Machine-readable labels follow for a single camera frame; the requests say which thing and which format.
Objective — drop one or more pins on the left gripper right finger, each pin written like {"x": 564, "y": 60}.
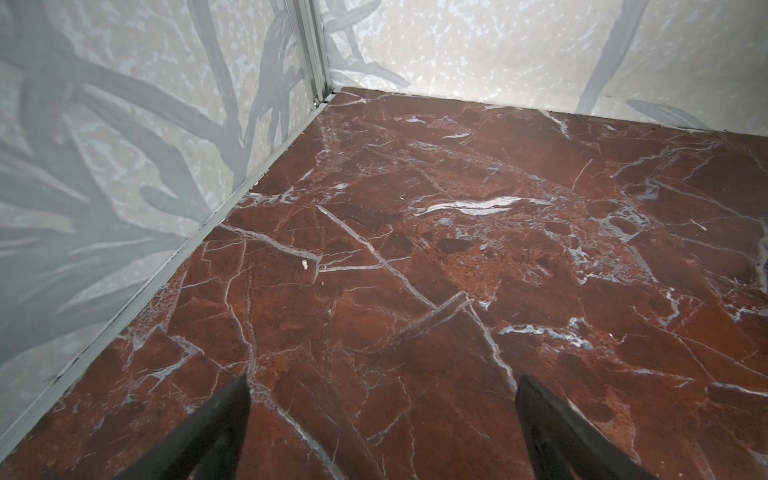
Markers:
{"x": 563, "y": 445}

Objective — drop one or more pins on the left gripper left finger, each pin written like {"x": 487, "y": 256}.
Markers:
{"x": 207, "y": 445}

